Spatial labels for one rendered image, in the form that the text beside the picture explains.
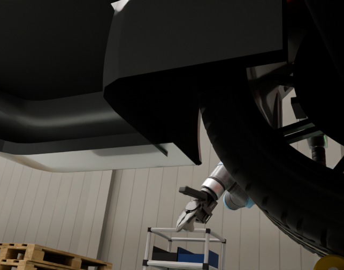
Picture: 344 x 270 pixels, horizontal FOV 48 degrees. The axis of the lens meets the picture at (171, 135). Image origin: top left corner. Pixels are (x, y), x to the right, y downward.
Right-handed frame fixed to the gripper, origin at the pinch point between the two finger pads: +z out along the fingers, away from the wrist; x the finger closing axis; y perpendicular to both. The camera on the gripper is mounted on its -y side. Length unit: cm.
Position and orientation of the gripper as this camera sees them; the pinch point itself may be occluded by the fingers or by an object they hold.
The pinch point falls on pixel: (177, 227)
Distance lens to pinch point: 153.1
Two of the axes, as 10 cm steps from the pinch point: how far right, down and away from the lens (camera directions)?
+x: -5.4, 0.9, 8.4
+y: 6.0, 7.4, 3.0
